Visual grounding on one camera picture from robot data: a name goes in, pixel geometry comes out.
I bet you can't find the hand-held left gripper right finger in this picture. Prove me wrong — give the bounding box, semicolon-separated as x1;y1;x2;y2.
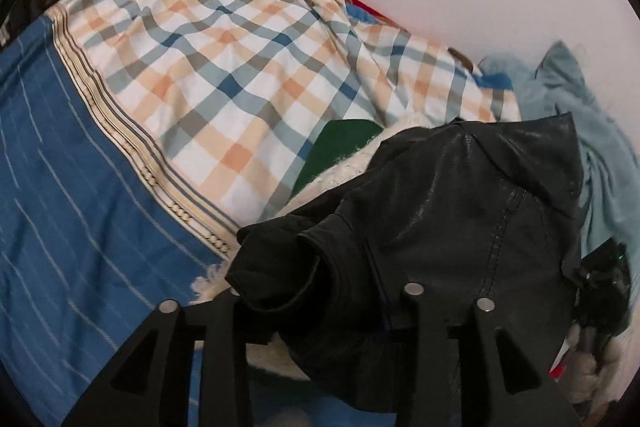
395;282;583;427

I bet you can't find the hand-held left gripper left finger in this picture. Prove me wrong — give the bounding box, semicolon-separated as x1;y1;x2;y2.
62;289;253;427

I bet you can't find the black leather jacket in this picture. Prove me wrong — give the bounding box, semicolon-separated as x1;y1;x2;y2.
226;112;586;415

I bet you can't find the person's right forearm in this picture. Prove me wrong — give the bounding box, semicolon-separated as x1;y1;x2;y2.
550;322;632;408

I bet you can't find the green folded garment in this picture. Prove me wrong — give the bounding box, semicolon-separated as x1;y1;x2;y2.
292;119;386;196

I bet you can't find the blue striped plaid bed sheet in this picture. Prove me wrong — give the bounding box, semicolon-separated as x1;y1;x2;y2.
0;0;521;427

